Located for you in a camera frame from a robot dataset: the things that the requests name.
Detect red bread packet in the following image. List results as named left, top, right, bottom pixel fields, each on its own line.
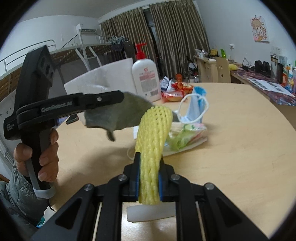
left=162, top=91, right=185, bottom=102

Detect yellow banana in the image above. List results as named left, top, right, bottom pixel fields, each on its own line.
left=229, top=64, right=238, bottom=71

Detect wooden cabinet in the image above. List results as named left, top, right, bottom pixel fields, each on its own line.
left=194, top=55, right=218, bottom=83

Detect grey jacket sleeve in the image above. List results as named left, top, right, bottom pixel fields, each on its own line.
left=1, top=164, right=48, bottom=240

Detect white lotion pump bottle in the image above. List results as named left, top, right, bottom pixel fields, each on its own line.
left=132, top=43, right=161, bottom=102

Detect blue face mask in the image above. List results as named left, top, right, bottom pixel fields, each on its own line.
left=176, top=86, right=209, bottom=124

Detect wooden desk with cloth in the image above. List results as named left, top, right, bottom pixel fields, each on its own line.
left=229, top=62, right=295, bottom=128

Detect white paper napkin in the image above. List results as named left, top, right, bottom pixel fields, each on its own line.
left=126, top=124, right=208, bottom=161

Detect green tissue packet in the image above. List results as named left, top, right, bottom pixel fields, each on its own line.
left=166, top=122, right=207, bottom=151

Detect wooden chair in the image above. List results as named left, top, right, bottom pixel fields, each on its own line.
left=216, top=57, right=231, bottom=83

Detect person's left hand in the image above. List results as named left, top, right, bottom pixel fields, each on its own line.
left=13, top=127, right=60, bottom=183

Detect grey cloth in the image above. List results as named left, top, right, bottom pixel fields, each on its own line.
left=83, top=91, right=180, bottom=142

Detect white air conditioner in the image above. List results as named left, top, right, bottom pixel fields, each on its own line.
left=75, top=24, right=97, bottom=35

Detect metal bunk bed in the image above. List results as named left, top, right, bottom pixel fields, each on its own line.
left=1, top=29, right=134, bottom=100

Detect white styrofoam box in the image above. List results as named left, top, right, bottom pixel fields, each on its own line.
left=63, top=58, right=137, bottom=126

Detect cartoon wall poster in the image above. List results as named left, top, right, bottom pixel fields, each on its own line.
left=250, top=16, right=269, bottom=43

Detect blue white packet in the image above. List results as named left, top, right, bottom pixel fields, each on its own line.
left=160, top=76, right=175, bottom=92

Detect yellow foam fruit net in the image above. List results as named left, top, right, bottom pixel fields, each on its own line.
left=135, top=105, right=173, bottom=205

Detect brown curtains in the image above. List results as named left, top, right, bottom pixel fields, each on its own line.
left=101, top=1, right=210, bottom=77

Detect printed paper sheets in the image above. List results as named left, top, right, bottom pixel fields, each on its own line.
left=247, top=78, right=294, bottom=97

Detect red snack bag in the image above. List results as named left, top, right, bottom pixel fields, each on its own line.
left=172, top=73, right=193, bottom=95

